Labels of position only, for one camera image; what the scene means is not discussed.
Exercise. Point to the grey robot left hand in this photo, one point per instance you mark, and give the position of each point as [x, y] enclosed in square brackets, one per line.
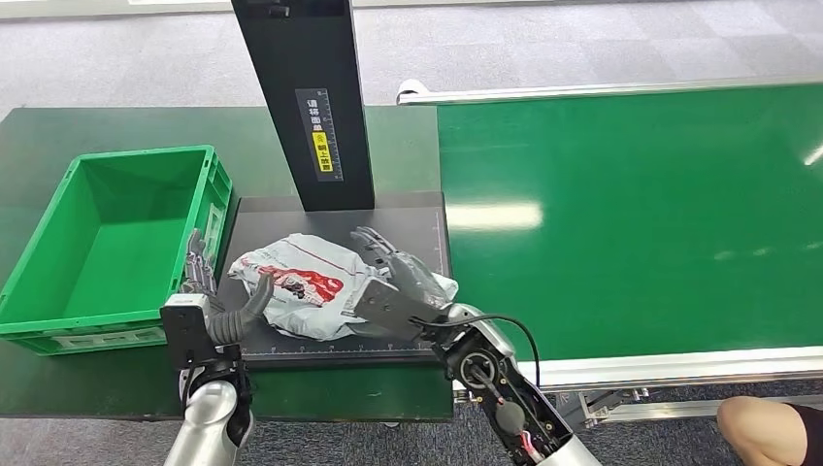
[231, 325]

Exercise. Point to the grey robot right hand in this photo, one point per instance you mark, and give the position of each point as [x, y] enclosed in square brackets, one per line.
[414, 276]

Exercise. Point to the white package with red print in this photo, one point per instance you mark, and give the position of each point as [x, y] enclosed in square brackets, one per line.
[308, 264]

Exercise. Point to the green conveyor belt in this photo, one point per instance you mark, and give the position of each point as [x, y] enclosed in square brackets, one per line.
[611, 193]

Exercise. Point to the green plastic crate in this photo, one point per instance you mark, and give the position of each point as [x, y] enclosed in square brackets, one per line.
[122, 257]

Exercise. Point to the dark green table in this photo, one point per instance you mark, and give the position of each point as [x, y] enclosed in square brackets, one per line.
[392, 148]

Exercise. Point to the black and yellow column label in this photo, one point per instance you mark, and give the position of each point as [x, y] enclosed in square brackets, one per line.
[320, 135]

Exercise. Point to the black scanner column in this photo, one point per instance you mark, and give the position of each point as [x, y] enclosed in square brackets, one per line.
[296, 58]

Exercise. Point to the person's leg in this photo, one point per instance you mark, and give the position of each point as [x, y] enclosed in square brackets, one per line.
[755, 431]

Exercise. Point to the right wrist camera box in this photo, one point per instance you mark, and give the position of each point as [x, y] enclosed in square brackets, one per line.
[389, 309]

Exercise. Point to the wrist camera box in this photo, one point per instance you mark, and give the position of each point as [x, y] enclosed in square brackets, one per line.
[389, 309]
[186, 331]

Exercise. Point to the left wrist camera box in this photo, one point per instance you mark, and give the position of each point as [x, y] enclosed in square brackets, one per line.
[186, 331]

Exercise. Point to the aluminium conveyor frame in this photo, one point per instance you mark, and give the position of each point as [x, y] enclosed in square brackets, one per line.
[707, 368]

